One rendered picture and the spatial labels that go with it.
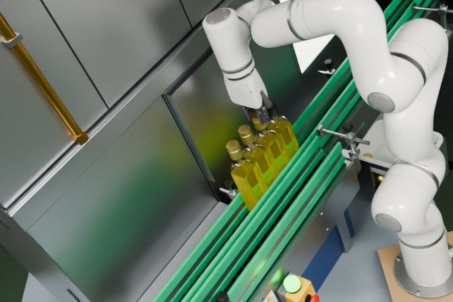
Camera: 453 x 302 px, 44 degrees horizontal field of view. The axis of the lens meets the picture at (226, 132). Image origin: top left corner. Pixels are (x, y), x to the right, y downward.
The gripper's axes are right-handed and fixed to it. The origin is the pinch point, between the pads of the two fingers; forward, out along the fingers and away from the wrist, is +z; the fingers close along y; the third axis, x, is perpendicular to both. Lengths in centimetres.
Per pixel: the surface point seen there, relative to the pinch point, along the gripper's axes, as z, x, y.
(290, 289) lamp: 31.8, -27.9, 20.1
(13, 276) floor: 133, -61, -188
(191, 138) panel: 0.1, -14.2, -12.7
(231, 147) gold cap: 0.1, -12.6, 0.9
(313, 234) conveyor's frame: 33.3, -10.0, 15.5
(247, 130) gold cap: 0.1, -6.1, 1.1
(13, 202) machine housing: -23, -59, -15
